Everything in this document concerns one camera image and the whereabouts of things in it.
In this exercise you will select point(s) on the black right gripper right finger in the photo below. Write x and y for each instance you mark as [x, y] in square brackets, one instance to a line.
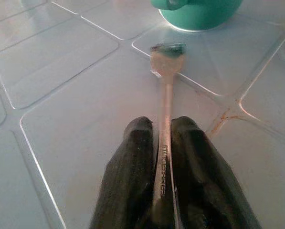
[204, 181]

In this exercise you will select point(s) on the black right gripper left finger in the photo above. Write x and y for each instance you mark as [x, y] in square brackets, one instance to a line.
[128, 171]

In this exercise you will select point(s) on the stainless steel fork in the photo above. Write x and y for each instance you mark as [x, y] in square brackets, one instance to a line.
[165, 107]

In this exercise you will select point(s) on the teal bowl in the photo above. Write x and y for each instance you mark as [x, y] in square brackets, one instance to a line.
[199, 14]

